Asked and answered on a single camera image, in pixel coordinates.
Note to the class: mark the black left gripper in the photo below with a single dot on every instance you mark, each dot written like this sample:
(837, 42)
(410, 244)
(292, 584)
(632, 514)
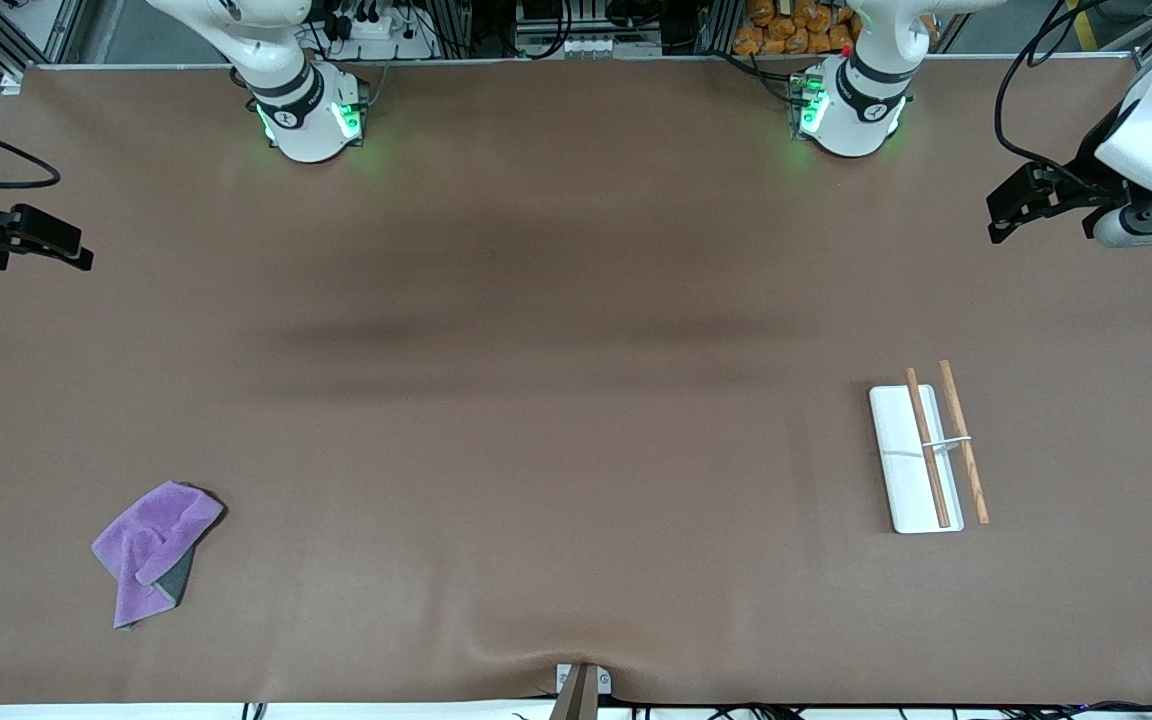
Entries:
(1082, 176)

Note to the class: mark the purple and grey towel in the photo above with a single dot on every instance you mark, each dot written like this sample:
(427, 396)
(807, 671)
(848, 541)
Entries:
(151, 545)

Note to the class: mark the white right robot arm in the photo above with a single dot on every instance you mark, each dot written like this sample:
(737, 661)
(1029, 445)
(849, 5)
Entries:
(301, 120)

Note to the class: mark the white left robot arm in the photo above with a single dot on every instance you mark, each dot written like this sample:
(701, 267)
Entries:
(851, 115)

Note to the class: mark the white rack with wooden rods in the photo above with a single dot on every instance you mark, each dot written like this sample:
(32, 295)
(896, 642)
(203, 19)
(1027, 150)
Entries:
(911, 480)

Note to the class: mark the orange packaged snacks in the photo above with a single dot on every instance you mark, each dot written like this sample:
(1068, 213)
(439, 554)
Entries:
(786, 30)

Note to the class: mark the white power strip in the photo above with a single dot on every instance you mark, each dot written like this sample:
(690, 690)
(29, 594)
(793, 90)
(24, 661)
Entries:
(376, 30)

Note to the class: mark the aluminium extrusion frame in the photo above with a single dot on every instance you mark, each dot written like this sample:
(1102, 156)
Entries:
(6, 40)

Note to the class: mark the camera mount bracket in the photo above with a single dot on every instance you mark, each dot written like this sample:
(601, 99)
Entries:
(581, 700)

